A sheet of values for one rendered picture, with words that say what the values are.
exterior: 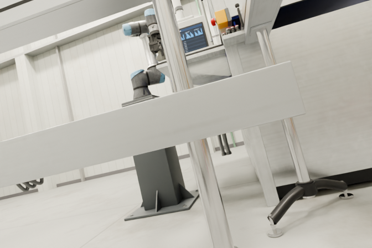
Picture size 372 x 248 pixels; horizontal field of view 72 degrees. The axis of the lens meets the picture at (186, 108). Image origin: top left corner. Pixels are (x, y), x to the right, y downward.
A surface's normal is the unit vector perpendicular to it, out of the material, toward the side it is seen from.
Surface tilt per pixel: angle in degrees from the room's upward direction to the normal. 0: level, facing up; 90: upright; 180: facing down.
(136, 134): 90
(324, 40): 90
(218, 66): 90
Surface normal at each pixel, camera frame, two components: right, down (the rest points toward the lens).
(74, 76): -0.25, -0.04
